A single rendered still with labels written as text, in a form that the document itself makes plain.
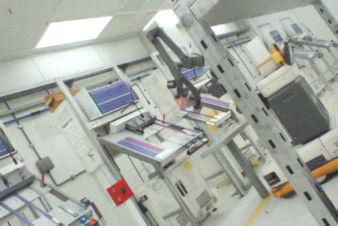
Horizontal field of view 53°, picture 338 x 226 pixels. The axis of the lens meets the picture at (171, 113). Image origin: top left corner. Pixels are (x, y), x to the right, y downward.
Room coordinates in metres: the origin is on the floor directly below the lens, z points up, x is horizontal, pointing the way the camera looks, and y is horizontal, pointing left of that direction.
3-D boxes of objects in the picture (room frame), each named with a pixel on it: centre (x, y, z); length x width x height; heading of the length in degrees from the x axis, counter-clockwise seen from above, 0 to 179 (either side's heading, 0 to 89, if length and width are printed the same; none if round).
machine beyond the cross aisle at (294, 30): (8.44, -3.55, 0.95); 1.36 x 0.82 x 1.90; 50
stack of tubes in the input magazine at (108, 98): (3.44, 0.43, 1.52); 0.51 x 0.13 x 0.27; 140
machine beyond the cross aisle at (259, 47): (7.33, -2.61, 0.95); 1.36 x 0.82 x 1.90; 50
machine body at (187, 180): (3.47, 0.56, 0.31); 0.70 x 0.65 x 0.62; 140
